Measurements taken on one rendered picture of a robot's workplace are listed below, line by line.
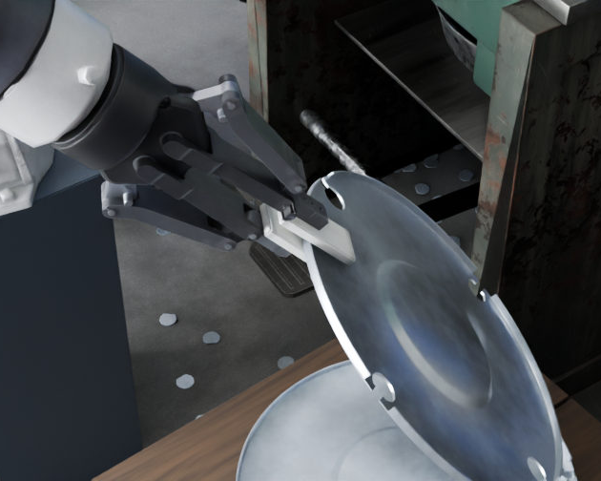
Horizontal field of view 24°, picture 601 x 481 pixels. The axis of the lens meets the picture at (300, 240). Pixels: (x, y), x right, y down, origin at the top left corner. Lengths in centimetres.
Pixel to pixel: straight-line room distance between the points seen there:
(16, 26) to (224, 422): 56
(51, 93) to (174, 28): 151
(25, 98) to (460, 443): 39
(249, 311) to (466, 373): 83
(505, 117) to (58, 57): 62
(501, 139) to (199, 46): 100
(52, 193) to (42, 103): 54
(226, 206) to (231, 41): 137
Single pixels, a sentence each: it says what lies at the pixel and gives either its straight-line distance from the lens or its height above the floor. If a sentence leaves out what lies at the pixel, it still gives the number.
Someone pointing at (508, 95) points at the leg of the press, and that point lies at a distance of 132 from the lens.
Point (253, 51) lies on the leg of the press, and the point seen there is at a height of 28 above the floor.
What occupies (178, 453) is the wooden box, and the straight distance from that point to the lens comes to 125.
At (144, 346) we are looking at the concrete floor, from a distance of 180.
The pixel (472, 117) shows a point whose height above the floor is 31.
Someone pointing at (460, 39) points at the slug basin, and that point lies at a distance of 162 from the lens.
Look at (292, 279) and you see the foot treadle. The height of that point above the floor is 16.
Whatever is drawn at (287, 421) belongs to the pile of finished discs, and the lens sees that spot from 123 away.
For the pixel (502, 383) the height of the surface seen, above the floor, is 51.
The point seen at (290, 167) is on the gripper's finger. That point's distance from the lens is 91.
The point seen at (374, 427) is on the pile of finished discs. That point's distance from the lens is 123.
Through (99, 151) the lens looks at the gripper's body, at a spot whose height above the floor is 80.
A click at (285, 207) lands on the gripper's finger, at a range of 93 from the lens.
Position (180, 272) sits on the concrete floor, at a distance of 189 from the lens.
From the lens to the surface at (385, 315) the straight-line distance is 100.
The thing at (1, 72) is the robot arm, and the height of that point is 87.
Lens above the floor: 135
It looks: 44 degrees down
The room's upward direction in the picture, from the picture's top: straight up
